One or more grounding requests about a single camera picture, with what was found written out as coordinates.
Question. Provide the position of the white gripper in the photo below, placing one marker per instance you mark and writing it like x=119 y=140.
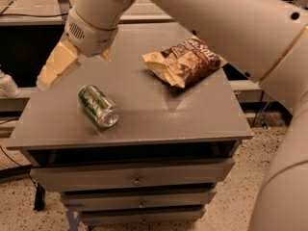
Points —
x=90 y=36

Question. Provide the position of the green soda can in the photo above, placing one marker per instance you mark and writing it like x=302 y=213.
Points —
x=99 y=107

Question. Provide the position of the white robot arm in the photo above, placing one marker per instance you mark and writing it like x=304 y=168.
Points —
x=266 y=40

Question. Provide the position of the white pipe at left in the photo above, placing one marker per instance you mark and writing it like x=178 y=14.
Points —
x=8 y=85

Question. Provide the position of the brown chip bag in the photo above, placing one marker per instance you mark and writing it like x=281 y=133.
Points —
x=185 y=63

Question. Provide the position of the top grey drawer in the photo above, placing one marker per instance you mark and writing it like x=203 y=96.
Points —
x=127 y=176

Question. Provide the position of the grey drawer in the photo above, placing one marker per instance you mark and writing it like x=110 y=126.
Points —
x=142 y=215
x=137 y=200
x=127 y=176

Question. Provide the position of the grey drawer cabinet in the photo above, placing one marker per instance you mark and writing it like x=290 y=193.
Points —
x=157 y=123

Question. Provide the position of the bottom grey drawer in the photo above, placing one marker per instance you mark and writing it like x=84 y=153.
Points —
x=142 y=215

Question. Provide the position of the middle grey drawer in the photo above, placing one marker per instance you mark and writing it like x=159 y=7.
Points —
x=137 y=200

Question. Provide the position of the metal frame rail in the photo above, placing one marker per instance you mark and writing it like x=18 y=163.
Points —
x=54 y=12

